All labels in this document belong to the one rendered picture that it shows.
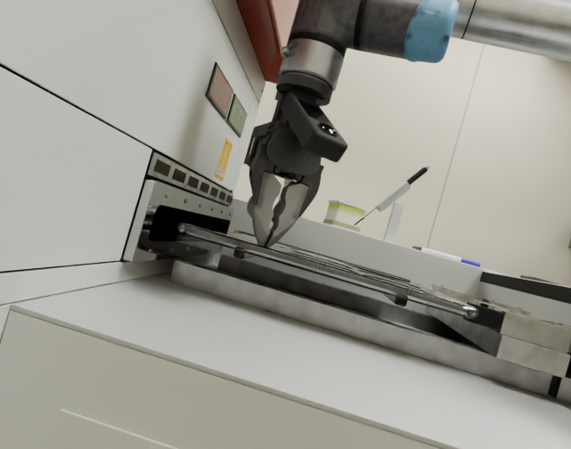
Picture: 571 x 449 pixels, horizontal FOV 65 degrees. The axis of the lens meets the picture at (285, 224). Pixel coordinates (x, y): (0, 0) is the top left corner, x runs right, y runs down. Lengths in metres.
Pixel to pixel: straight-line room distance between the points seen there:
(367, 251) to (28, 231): 0.69
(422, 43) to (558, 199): 4.09
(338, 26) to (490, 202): 3.77
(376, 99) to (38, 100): 3.77
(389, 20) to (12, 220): 0.44
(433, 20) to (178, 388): 0.46
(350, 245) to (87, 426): 0.66
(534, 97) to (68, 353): 4.46
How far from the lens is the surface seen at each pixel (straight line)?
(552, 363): 0.62
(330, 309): 0.59
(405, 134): 4.05
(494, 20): 0.70
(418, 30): 0.58
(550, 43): 0.72
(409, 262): 0.94
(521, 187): 4.43
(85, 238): 0.44
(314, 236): 0.92
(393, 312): 0.87
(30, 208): 0.37
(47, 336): 0.38
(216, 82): 0.67
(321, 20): 0.58
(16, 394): 0.40
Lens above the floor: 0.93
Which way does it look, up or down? 1 degrees up
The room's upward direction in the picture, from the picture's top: 16 degrees clockwise
